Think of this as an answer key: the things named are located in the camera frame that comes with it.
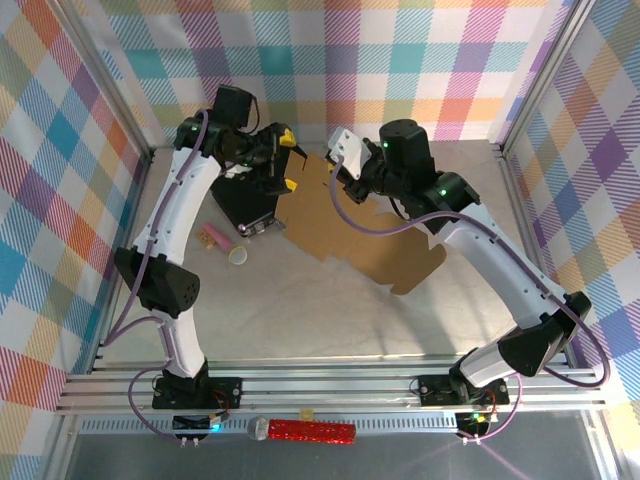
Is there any brown cardboard paper box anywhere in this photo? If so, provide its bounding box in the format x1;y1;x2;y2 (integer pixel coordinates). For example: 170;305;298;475
273;149;448;297

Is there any black case with chrome latches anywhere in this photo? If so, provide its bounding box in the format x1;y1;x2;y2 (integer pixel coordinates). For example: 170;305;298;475
209;164;289;239

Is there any pink cup with cream rim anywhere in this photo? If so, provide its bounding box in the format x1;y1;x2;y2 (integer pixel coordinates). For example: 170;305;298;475
208;224;249;266

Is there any perforated metal strip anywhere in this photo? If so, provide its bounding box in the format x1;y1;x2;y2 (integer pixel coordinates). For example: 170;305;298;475
78;417;464;436

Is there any red glitter microphone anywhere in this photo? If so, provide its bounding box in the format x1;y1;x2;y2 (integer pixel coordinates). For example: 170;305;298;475
246;415;358;445

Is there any black left control board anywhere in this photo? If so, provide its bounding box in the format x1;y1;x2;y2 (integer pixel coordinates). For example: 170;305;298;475
171;413;225;434

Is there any black control board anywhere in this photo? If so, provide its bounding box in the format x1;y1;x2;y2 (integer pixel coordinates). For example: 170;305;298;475
455;410;500;437
171;413;225;434

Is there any black right control board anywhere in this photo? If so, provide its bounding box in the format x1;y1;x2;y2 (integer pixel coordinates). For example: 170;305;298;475
455;410;500;437

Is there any aluminium side rail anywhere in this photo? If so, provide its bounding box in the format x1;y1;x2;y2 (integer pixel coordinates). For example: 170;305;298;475
88;149;157;374
492;142;576;369

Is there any aluminium corner post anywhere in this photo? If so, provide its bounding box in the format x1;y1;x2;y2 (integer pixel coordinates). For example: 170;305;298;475
497;0;597;157
47;0;157;164

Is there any aluminium rail frame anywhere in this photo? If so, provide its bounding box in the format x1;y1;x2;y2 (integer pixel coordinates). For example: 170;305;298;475
53;355;609;416

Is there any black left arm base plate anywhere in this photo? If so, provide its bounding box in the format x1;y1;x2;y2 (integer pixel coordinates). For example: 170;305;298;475
151;375;244;411

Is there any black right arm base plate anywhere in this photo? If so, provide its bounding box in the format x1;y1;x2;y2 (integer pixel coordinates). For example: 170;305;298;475
417;373;511;407

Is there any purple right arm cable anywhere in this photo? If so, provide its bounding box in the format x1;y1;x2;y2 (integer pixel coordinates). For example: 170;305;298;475
329;157;612;444

